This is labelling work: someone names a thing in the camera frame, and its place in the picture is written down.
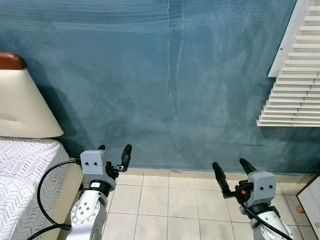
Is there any cream bed base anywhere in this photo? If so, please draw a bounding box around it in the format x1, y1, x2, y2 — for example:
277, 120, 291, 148
52, 162, 85, 228

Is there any white drawer cabinet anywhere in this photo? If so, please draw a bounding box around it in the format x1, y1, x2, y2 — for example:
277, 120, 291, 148
297, 175, 320, 240

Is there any white slatted window blind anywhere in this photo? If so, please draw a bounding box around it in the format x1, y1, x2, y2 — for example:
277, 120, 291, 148
256, 0, 320, 128

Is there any white chevron quilted mattress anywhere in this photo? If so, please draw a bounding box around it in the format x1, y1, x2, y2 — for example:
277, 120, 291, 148
0, 136, 69, 240

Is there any cream padded headboard cushion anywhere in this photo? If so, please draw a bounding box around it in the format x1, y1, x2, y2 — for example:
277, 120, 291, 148
0, 67, 65, 139

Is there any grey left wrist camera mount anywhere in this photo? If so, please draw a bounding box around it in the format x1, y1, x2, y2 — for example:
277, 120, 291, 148
80, 149, 117, 189

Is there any brown wooden headboard frame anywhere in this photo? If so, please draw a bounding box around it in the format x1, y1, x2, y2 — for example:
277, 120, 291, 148
0, 52, 28, 71

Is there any white window frame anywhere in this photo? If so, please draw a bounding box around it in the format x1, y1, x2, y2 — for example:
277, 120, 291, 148
267, 0, 312, 79

